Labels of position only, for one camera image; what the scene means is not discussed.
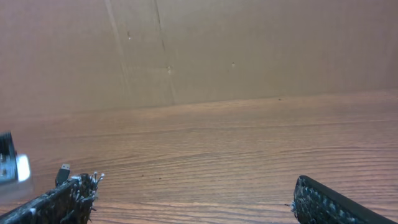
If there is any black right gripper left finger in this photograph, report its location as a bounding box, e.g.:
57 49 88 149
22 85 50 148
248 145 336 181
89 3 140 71
1 172 104 224

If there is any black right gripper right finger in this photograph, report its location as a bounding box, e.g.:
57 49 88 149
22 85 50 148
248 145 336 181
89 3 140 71
291 175 397 224

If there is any black USB cable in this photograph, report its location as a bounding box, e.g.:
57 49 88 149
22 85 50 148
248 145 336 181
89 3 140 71
55 163 71 187

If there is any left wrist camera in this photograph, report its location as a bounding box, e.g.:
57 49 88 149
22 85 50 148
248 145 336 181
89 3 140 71
1 132 31 185

